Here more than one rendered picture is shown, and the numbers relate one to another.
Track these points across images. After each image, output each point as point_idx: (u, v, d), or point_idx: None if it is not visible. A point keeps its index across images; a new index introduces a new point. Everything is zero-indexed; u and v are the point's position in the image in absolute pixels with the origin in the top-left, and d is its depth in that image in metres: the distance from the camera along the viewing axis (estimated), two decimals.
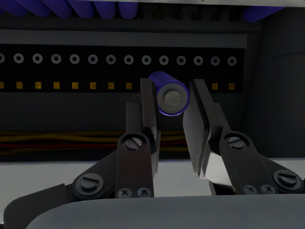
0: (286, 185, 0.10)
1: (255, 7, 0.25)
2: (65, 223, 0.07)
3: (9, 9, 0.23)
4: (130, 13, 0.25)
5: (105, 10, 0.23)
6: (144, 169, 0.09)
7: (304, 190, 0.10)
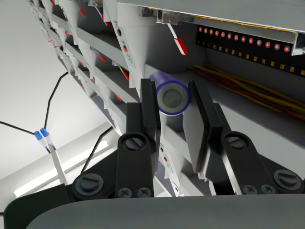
0: (286, 185, 0.10)
1: None
2: (65, 223, 0.07)
3: None
4: None
5: None
6: (144, 169, 0.09)
7: (304, 190, 0.10)
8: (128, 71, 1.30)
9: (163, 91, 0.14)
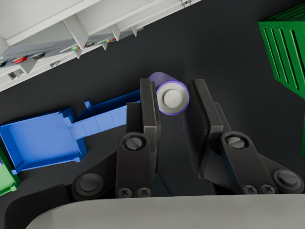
0: (286, 185, 0.10)
1: None
2: (65, 223, 0.07)
3: None
4: None
5: None
6: (144, 169, 0.09)
7: (304, 190, 0.10)
8: None
9: None
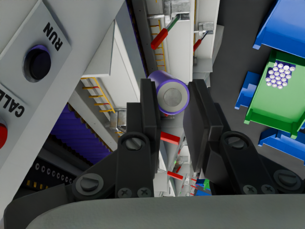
0: (286, 185, 0.10)
1: None
2: (65, 223, 0.07)
3: (93, 155, 0.53)
4: None
5: None
6: (144, 169, 0.09)
7: (304, 190, 0.10)
8: None
9: None
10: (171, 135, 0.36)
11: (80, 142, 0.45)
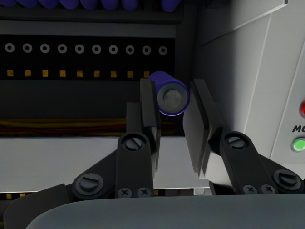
0: (286, 185, 0.10)
1: None
2: (65, 223, 0.07)
3: None
4: (45, 2, 0.26)
5: None
6: (144, 169, 0.09)
7: (304, 190, 0.10)
8: None
9: None
10: None
11: None
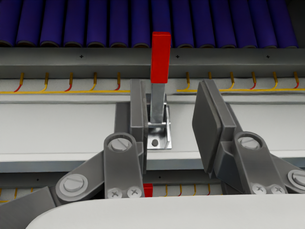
0: (301, 185, 0.10)
1: None
2: (65, 223, 0.07)
3: None
4: None
5: None
6: (132, 169, 0.09)
7: None
8: None
9: None
10: (162, 52, 0.18)
11: (74, 12, 0.25)
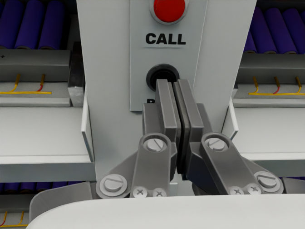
0: (265, 187, 0.10)
1: None
2: (65, 223, 0.07)
3: None
4: None
5: None
6: (162, 171, 0.09)
7: (283, 189, 0.10)
8: None
9: None
10: None
11: None
